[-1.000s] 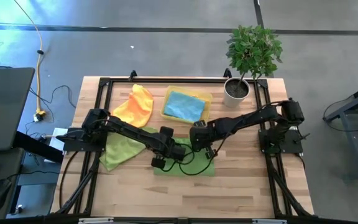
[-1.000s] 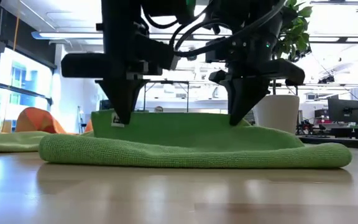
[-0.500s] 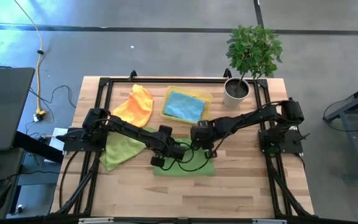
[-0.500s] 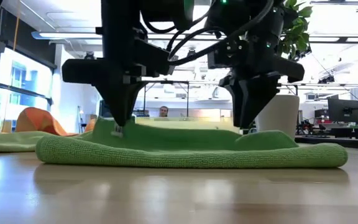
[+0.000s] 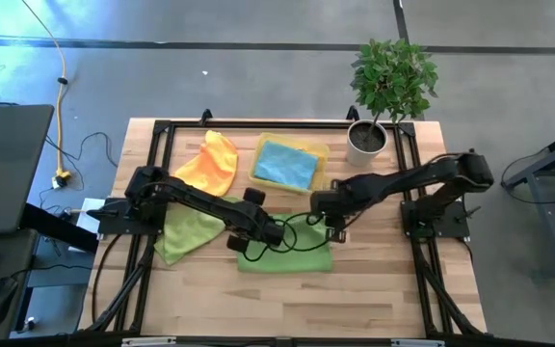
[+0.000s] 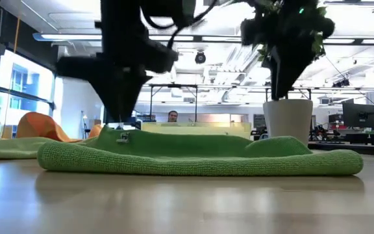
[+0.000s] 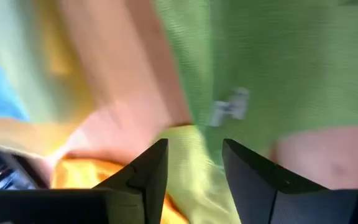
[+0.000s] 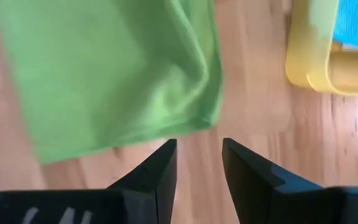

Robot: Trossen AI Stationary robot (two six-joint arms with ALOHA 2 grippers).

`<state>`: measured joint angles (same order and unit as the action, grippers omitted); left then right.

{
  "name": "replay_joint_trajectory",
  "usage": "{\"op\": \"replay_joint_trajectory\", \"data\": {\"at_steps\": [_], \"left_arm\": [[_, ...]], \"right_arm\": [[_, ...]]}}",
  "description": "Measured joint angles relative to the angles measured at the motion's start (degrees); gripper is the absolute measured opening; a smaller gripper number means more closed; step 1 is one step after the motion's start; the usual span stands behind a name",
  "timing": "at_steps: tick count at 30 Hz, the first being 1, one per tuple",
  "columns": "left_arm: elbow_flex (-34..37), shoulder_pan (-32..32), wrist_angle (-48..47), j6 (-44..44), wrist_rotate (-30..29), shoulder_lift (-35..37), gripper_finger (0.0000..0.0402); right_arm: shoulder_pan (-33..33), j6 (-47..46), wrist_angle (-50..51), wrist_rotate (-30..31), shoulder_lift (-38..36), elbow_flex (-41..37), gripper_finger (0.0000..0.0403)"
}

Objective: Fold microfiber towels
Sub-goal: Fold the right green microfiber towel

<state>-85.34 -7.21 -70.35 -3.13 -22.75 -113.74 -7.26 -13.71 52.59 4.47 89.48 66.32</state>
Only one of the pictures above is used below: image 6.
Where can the green leafy potted plant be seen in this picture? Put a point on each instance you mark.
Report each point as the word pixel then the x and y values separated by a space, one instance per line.
pixel 319 45

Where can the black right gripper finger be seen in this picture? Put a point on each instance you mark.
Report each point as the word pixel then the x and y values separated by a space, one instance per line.
pixel 295 71
pixel 278 74

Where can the black ceiling camera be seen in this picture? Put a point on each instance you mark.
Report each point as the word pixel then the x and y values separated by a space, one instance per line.
pixel 341 83

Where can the orange microfiber towel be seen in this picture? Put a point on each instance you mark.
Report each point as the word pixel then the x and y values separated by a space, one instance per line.
pixel 37 126

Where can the black computer monitor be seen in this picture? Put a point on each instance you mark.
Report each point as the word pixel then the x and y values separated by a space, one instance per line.
pixel 359 115

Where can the black ceiling spotlight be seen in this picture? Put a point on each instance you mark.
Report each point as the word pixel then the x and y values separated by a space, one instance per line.
pixel 200 57

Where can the lime green microfiber towel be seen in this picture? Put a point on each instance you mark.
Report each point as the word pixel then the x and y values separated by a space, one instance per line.
pixel 8 148

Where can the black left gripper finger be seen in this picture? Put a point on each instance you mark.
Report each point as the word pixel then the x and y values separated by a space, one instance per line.
pixel 110 94
pixel 127 91

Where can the cardboard box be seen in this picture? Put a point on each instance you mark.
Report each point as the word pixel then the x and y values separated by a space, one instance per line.
pixel 6 131

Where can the translucent yellow plastic bin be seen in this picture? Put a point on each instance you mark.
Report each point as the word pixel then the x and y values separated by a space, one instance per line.
pixel 206 130

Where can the black metal overhead frame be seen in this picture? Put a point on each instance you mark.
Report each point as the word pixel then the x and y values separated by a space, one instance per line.
pixel 174 85

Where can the black table edge rail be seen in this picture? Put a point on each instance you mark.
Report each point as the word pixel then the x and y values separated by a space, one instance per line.
pixel 352 148

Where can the person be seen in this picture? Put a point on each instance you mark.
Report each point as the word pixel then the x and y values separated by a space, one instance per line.
pixel 173 116

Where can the green microfiber towel with label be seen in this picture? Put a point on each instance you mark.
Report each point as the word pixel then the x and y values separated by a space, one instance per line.
pixel 190 159

